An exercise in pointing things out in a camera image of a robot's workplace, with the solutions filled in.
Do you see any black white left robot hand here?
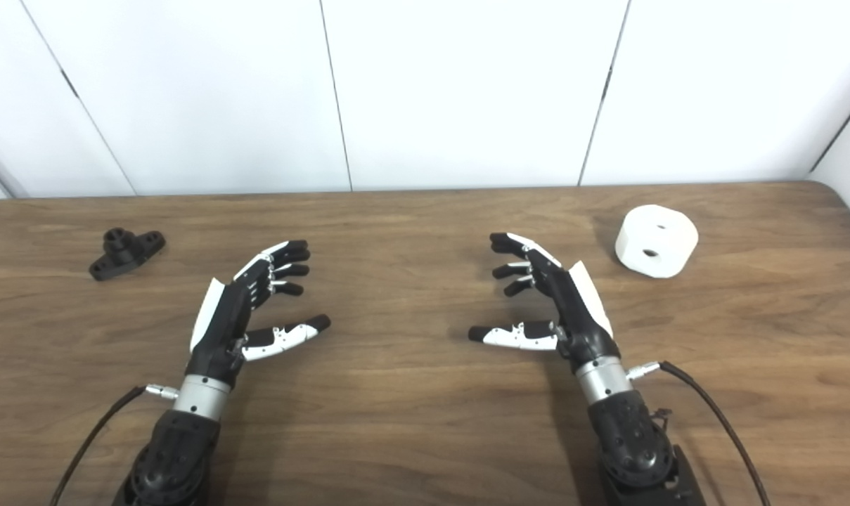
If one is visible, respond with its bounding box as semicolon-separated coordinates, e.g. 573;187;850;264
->
172;240;332;423

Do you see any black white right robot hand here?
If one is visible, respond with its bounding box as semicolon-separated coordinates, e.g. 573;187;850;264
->
468;232;634;407

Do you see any black flanged holder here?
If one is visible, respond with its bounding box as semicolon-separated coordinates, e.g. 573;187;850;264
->
89;228;167;282

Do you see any round white piece with holes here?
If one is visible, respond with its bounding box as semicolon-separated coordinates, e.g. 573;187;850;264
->
614;205;700;279

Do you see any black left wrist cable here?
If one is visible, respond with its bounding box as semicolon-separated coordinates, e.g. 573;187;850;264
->
49;383;181;506

